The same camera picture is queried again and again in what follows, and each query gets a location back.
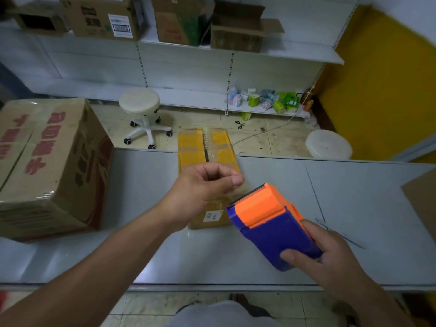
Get person's left hand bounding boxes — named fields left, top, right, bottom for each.
left=160, top=163, right=244, bottom=233

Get person's right hand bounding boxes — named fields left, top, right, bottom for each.
left=280, top=219, right=368, bottom=294

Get clear packing tape strip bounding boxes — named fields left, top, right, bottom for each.
left=220, top=185, right=254, bottom=205

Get blue and orange tape dispenser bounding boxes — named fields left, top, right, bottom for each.
left=226, top=183, right=323, bottom=272

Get person's left forearm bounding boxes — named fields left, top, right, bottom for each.
left=0, top=204, right=186, bottom=327

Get person's right forearm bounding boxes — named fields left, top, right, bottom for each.
left=335, top=269, right=421, bottom=327

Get small yellow-taped cardboard box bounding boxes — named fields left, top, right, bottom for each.
left=177, top=127, right=246, bottom=230

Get pile of small colourful packets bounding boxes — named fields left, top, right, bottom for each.
left=226, top=86, right=304, bottom=121

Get person's grey shorts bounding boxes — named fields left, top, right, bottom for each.
left=166, top=300, right=281, bottom=327

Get white round plastic stool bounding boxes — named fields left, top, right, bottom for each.
left=305, top=129, right=353, bottom=161

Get white wheeled stool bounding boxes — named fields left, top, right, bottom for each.
left=118, top=87, right=173, bottom=150

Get white metal shelf unit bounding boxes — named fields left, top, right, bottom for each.
left=0, top=0, right=362, bottom=120

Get flat brown cardboard sheet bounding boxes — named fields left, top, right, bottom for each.
left=401, top=168, right=436, bottom=243

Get brown open-flap cardboard box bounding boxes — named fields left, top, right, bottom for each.
left=210, top=0, right=285, bottom=53

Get red and green cardboard box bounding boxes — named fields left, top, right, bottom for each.
left=150, top=0, right=214, bottom=47

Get large red-printed cardboard box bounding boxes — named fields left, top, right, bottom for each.
left=0, top=97, right=115, bottom=243

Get cardboard box with white label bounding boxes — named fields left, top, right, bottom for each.
left=57, top=0, right=145, bottom=42

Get dark open cardboard box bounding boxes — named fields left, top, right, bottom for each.
left=10, top=0, right=70, bottom=37

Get thin white cable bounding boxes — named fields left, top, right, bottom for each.
left=232, top=86, right=315, bottom=147

